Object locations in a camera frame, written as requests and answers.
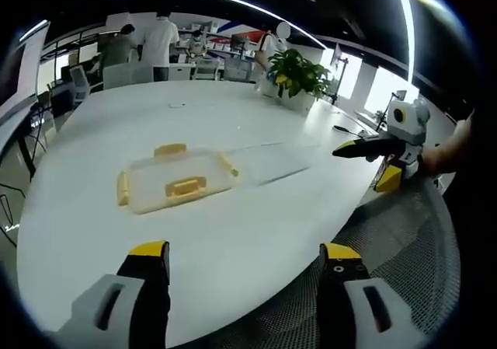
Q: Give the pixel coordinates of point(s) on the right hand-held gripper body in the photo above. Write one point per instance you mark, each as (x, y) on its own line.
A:
(407, 123)

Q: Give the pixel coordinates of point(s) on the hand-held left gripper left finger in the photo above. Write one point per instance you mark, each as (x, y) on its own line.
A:
(116, 298)

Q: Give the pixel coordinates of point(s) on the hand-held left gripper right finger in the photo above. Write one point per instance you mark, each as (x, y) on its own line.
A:
(357, 287)

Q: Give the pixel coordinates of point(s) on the clear container with yellow buckles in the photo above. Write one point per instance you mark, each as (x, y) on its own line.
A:
(178, 182)

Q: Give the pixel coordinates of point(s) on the black mesh office chair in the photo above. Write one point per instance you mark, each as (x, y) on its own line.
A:
(388, 255)

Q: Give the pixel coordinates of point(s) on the black monitor stand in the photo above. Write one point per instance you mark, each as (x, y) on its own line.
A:
(339, 73)

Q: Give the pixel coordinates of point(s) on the person's dark clothing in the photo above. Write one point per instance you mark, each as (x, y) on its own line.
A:
(473, 193)

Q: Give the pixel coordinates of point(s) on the green potted plant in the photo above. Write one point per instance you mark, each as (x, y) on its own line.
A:
(297, 77)

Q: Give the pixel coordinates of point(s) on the white office chair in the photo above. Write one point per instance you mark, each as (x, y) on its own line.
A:
(124, 75)
(79, 82)
(206, 70)

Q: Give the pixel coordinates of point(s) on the small white flat object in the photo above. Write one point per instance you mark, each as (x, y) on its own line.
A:
(176, 104)

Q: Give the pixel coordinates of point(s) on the white board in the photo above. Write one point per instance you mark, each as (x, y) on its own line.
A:
(27, 69)

